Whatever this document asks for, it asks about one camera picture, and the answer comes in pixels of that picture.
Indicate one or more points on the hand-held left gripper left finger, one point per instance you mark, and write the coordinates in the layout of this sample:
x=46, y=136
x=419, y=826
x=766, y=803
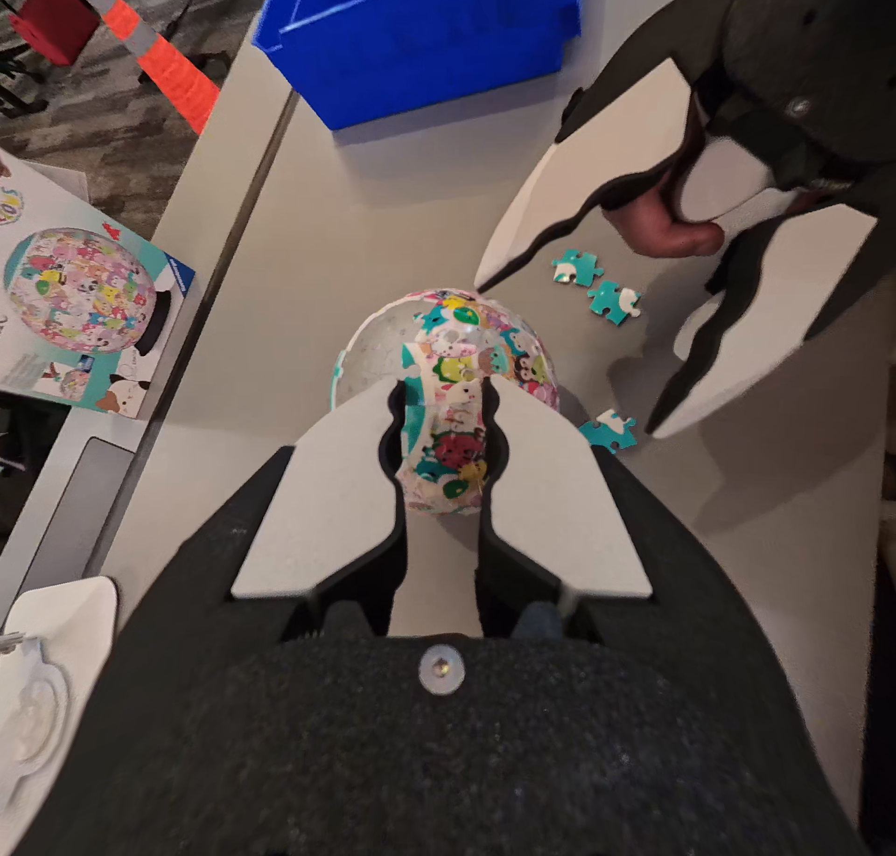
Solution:
x=315, y=520

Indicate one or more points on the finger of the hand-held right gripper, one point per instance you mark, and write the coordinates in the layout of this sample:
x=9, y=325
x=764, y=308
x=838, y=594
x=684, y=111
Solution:
x=784, y=289
x=595, y=142

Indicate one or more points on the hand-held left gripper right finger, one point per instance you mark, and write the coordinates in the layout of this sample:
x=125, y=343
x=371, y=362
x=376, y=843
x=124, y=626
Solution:
x=567, y=520

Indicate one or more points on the teal puzzle piece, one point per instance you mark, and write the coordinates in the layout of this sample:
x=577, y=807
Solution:
x=609, y=433
x=577, y=268
x=614, y=303

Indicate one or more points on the colourful puzzle ball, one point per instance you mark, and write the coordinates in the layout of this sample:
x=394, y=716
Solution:
x=462, y=338

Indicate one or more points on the teal puzzle box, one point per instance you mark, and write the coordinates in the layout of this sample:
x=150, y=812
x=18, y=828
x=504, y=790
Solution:
x=84, y=296

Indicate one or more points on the person's right hand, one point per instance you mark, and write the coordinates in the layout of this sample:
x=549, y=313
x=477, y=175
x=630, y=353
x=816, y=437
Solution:
x=658, y=230

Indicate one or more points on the blue plastic bin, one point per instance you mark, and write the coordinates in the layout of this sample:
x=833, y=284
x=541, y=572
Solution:
x=420, y=37

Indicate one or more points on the grey closed laptop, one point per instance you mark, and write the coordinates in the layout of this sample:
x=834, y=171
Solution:
x=77, y=513

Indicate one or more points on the clear plastic packaging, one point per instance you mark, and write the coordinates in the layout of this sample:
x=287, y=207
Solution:
x=31, y=709

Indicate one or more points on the orange grey striped barrier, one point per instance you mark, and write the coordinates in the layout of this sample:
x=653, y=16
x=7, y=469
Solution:
x=168, y=65

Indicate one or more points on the red box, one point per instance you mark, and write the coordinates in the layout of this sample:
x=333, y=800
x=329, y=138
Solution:
x=52, y=20

